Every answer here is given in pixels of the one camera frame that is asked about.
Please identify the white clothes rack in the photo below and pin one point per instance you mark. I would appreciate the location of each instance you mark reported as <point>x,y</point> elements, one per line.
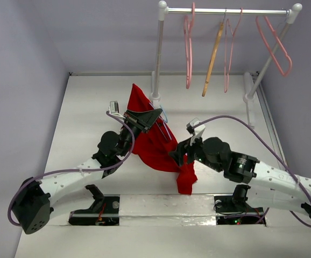
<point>250,87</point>

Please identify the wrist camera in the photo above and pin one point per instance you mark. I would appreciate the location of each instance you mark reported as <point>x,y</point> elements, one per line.
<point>113,110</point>
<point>195,129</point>

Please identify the thick pink plastic hanger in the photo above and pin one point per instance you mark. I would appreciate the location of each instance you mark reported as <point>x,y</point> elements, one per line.
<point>187,31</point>

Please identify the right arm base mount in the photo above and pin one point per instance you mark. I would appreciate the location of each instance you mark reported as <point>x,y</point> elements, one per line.
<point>232,209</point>

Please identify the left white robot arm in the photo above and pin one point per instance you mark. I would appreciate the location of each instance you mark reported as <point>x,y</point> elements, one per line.
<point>36,201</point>

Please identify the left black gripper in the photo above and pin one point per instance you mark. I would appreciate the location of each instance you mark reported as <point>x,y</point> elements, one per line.
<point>149,116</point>

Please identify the red t shirt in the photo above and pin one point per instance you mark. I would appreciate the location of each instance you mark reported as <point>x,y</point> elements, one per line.
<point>153,149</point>

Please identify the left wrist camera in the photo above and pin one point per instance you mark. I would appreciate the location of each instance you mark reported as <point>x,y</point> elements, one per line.
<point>113,110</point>

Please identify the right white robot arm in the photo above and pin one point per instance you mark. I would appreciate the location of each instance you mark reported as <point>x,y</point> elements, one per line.
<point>258,184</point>

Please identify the wooden hanger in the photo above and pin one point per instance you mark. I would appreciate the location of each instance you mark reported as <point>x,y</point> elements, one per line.
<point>212,58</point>

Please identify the thin pink wire hanger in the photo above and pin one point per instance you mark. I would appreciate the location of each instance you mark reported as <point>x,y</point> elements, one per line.
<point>228,50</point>

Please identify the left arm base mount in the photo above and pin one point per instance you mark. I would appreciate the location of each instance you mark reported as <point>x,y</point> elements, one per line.
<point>104,211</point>

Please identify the blue wire hanger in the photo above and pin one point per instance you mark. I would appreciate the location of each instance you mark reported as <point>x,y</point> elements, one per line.
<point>164,121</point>

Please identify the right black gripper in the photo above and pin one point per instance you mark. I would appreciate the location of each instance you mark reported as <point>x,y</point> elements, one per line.
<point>187,150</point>

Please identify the pink plastic hanger right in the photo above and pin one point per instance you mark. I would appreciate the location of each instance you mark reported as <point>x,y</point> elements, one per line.
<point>278,45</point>

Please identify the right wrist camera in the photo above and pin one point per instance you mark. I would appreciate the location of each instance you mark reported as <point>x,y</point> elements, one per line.
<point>195,129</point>

